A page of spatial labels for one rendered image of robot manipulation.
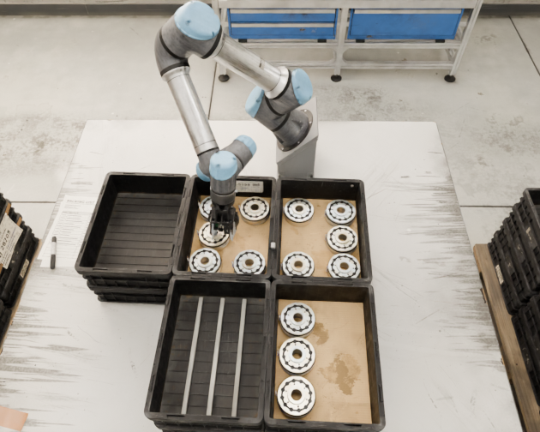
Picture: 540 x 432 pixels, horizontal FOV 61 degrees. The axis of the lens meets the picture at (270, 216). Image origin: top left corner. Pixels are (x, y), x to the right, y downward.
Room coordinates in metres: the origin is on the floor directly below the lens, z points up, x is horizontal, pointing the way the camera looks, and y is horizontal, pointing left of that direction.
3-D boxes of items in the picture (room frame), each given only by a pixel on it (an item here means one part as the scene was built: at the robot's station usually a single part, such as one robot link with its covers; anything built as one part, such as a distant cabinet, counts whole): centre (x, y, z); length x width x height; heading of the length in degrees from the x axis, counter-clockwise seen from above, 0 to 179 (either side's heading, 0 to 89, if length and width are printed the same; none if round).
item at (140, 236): (0.87, 0.44, 0.87); 0.40 x 0.30 x 0.11; 176
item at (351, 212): (0.94, -0.25, 0.86); 0.10 x 0.10 x 0.01
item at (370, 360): (0.43, -0.14, 0.87); 0.40 x 0.30 x 0.11; 176
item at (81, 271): (0.87, 0.44, 0.92); 0.40 x 0.30 x 0.02; 176
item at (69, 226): (0.99, 0.73, 0.70); 0.33 x 0.23 x 0.01; 178
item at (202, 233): (0.85, 0.19, 0.86); 0.10 x 0.10 x 0.01
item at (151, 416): (0.45, 0.16, 0.92); 0.40 x 0.30 x 0.02; 176
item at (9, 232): (1.14, 1.20, 0.41); 0.31 x 0.02 x 0.16; 178
